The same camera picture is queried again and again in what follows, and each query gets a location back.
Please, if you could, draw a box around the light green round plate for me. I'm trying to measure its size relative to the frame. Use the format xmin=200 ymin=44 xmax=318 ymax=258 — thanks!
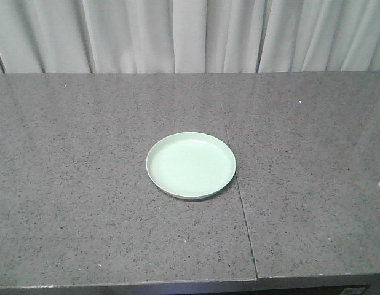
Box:
xmin=146 ymin=132 xmax=237 ymax=200

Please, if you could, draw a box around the white pleated curtain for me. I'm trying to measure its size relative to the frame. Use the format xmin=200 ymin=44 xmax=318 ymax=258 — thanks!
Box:
xmin=0 ymin=1 xmax=380 ymax=73

